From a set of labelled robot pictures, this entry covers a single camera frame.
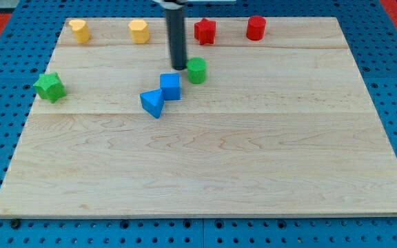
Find light wooden board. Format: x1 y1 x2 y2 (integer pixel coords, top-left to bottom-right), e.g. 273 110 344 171
0 17 397 219

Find blue cube block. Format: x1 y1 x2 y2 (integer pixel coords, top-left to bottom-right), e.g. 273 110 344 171
160 73 181 101

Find green star block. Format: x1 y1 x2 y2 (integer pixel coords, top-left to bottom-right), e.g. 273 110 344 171
33 72 67 103

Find red star block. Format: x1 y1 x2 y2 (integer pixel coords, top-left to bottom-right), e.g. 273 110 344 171
194 18 216 45

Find blue triangular prism block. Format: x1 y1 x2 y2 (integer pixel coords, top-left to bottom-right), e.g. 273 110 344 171
140 89 165 118

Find blue perforated base mat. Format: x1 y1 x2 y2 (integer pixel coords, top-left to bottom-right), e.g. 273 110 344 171
0 0 397 247

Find yellow heart block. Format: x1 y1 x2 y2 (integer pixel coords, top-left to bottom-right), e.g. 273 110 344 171
68 19 90 44

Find black cylindrical robot arm stick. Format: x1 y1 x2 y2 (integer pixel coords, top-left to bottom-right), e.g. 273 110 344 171
154 0 187 70

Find green cylinder block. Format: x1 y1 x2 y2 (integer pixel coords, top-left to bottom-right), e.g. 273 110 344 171
186 57 207 84

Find red cylinder block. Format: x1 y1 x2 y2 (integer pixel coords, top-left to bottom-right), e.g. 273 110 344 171
246 15 267 41

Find yellow hexagon block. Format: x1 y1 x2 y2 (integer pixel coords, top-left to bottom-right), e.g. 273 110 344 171
128 19 150 44

